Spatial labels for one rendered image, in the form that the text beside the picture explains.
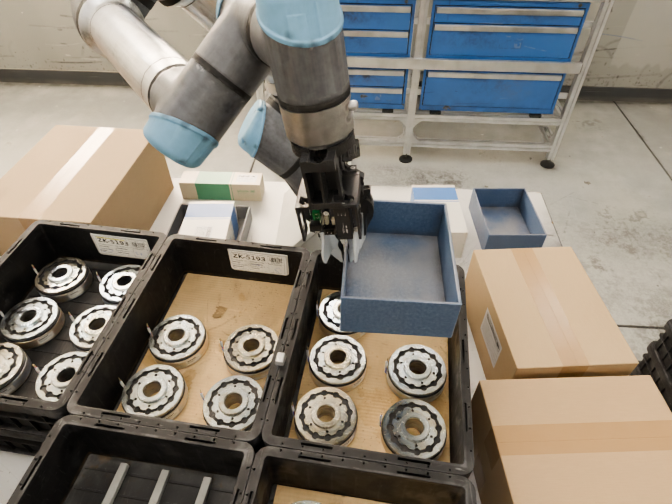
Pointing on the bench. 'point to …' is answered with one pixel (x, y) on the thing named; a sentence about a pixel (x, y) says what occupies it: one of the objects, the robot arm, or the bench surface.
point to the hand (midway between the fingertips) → (346, 250)
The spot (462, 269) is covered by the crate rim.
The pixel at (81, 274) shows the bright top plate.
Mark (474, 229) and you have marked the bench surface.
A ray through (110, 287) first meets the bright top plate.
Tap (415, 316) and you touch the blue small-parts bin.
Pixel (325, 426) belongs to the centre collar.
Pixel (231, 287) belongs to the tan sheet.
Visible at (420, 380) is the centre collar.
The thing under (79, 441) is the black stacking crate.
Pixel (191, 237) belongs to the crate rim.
